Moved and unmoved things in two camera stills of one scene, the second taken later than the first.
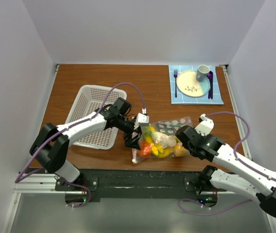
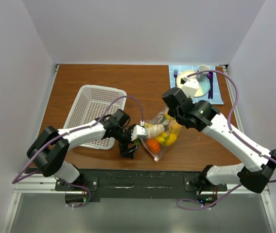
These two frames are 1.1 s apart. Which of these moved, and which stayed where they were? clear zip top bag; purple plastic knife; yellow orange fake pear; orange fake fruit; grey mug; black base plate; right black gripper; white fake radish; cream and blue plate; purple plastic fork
Moved: orange fake fruit; right black gripper; yellow orange fake pear; white fake radish; clear zip top bag
Stayed: cream and blue plate; grey mug; purple plastic knife; black base plate; purple plastic fork
